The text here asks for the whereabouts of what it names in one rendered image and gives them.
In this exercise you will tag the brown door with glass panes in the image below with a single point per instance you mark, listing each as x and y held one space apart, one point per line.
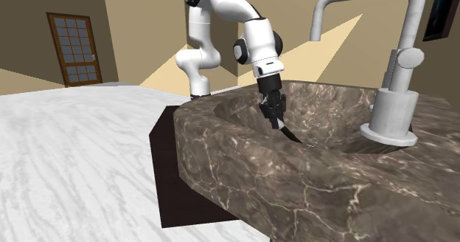
76 50

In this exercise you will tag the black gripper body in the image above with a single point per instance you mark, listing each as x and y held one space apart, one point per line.
269 84

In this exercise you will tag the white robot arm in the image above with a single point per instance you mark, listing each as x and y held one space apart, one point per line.
258 39

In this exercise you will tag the brown marble sink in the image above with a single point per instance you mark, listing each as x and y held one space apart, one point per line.
273 183

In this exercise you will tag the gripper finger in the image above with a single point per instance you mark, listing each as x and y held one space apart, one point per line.
269 111
280 111

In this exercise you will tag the grey tap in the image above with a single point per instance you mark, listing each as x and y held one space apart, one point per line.
393 111

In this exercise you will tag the dark framed wall picture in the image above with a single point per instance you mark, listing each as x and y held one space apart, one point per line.
440 11

